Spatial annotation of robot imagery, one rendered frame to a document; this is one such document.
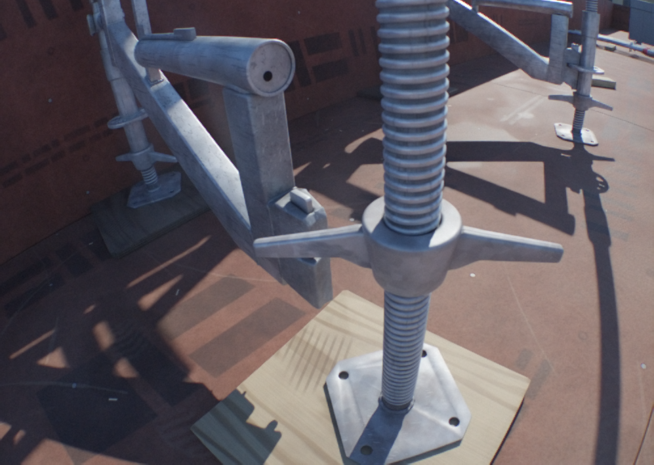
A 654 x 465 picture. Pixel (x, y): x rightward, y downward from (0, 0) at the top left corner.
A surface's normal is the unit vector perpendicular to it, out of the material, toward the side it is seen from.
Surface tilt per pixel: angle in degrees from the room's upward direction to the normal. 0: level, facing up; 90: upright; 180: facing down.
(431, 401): 0
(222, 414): 0
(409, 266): 98
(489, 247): 90
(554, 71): 90
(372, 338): 0
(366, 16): 90
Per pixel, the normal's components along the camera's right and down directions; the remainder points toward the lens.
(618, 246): -0.10, -0.81
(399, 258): -0.37, 0.67
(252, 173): -0.73, 0.45
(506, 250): -0.15, 0.59
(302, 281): -0.57, 0.53
